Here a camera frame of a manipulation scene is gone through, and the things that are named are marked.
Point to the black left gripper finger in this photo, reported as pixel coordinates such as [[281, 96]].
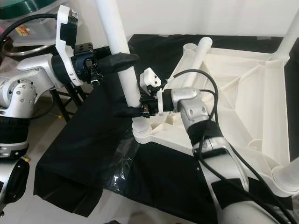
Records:
[[121, 62], [103, 50]]

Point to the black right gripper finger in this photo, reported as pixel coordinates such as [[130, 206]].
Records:
[[128, 112]]

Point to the white plastic children tabletop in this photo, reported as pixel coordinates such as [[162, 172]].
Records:
[[247, 84]]

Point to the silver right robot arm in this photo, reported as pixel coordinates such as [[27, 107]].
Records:
[[196, 109]]

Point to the black round stool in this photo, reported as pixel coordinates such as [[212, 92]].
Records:
[[70, 105]]

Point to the clear plastic tape strip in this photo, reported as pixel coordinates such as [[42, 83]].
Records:
[[121, 163]]

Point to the clear plastic storage box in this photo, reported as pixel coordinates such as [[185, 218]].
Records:
[[37, 30]]

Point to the green round lid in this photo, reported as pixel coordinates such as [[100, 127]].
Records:
[[23, 7]]

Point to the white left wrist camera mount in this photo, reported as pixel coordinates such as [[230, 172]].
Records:
[[65, 37]]

